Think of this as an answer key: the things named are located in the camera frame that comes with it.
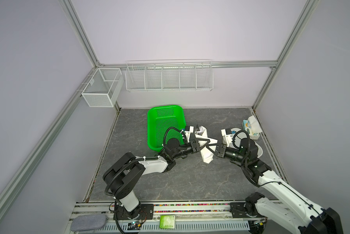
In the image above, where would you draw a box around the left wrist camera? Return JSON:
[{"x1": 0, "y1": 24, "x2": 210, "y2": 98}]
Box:
[{"x1": 184, "y1": 125, "x2": 196, "y2": 143}]

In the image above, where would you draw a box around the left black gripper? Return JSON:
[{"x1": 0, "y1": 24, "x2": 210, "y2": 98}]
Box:
[{"x1": 172, "y1": 139, "x2": 210, "y2": 160}]

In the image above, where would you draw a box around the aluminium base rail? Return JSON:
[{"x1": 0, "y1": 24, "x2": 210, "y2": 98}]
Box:
[{"x1": 69, "y1": 199, "x2": 297, "y2": 221}]

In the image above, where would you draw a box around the small white mesh basket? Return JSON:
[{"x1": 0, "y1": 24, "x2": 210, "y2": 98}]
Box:
[{"x1": 82, "y1": 68, "x2": 124, "y2": 108}]

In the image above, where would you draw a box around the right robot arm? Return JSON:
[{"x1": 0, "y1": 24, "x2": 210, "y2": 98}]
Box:
[{"x1": 201, "y1": 138, "x2": 344, "y2": 234}]

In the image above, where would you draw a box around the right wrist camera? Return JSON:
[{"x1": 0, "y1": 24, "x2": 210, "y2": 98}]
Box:
[{"x1": 221, "y1": 129, "x2": 234, "y2": 147}]

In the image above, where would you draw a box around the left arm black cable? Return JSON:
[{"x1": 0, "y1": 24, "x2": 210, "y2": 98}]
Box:
[{"x1": 162, "y1": 126, "x2": 187, "y2": 147}]

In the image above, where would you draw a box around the white slotted cable duct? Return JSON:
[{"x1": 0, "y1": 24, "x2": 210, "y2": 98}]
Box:
[{"x1": 100, "y1": 220, "x2": 250, "y2": 233}]

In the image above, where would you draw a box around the white paper napkin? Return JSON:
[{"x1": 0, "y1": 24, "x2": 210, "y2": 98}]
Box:
[{"x1": 194, "y1": 125, "x2": 218, "y2": 164}]

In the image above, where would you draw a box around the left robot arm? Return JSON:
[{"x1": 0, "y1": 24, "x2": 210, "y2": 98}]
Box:
[{"x1": 103, "y1": 134, "x2": 213, "y2": 219}]

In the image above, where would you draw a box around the white oval plastic tub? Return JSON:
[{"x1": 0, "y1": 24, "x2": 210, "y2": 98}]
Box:
[{"x1": 231, "y1": 128, "x2": 263, "y2": 158}]

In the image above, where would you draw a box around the tissue pack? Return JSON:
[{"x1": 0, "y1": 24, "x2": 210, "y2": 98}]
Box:
[{"x1": 242, "y1": 116, "x2": 263, "y2": 140}]

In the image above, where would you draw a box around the green perforated plastic basket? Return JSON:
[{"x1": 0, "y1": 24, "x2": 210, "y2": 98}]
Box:
[{"x1": 147, "y1": 105, "x2": 186, "y2": 152}]

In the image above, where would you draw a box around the long white wire shelf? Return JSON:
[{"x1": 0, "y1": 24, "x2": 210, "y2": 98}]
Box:
[{"x1": 125, "y1": 59, "x2": 214, "y2": 92}]

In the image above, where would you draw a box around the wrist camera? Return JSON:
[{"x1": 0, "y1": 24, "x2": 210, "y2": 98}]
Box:
[
  {"x1": 184, "y1": 125, "x2": 196, "y2": 143},
  {"x1": 221, "y1": 129, "x2": 234, "y2": 147}
]

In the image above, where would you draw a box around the grey cloth pad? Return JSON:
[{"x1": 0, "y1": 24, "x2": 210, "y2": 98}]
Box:
[{"x1": 70, "y1": 214, "x2": 107, "y2": 232}]

